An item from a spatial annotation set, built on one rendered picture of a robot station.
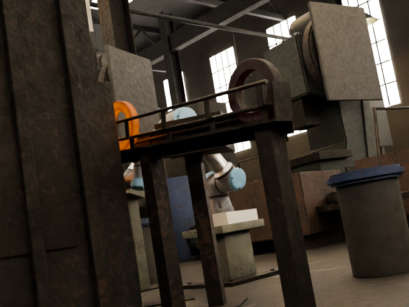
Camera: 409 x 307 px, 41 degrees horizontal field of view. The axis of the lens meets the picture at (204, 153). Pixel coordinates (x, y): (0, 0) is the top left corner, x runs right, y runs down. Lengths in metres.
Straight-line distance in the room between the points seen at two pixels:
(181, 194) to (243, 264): 2.92
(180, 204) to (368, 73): 3.33
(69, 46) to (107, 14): 5.40
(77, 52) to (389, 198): 1.33
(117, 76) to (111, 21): 1.29
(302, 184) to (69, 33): 2.92
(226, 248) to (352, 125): 5.08
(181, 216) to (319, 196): 1.68
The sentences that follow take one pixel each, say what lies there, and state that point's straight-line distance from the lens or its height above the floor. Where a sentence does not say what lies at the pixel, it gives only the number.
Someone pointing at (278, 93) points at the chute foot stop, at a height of 0.62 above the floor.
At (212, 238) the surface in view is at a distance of 2.11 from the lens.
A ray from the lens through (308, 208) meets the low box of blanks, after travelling 4.52.
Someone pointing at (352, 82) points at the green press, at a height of 1.84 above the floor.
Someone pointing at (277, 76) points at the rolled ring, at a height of 0.67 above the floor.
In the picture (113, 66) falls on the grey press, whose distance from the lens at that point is 6.12.
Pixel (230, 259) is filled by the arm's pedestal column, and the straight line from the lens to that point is 2.90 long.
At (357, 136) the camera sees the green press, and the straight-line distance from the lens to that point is 7.77.
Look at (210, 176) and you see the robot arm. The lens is 2.98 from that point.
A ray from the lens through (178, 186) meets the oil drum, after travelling 5.80.
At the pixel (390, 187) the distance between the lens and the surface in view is 2.33.
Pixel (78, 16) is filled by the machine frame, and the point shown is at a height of 1.11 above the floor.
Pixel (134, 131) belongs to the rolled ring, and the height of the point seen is 0.68.
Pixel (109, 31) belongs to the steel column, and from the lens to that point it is 7.25.
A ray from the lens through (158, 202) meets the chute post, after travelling 1.90.
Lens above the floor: 0.30
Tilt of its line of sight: 8 degrees up
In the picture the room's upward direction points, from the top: 9 degrees counter-clockwise
